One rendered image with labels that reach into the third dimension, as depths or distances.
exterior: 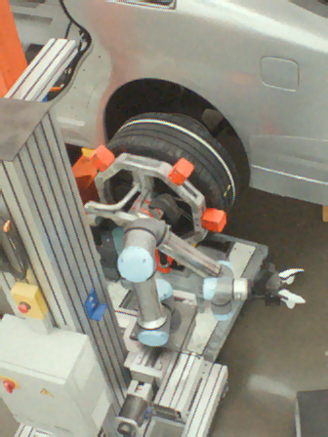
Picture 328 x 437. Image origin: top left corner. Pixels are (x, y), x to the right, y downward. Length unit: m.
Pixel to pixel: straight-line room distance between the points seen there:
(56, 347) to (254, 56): 1.42
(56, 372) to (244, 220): 2.24
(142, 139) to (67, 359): 1.18
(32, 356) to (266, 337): 1.70
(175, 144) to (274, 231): 1.33
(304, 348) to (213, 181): 1.11
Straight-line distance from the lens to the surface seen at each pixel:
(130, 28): 3.21
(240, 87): 3.12
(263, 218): 4.39
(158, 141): 3.17
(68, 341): 2.48
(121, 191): 3.55
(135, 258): 2.35
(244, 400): 3.67
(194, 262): 2.58
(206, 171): 3.17
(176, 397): 2.86
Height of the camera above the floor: 3.23
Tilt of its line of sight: 46 degrees down
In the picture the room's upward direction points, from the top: 11 degrees counter-clockwise
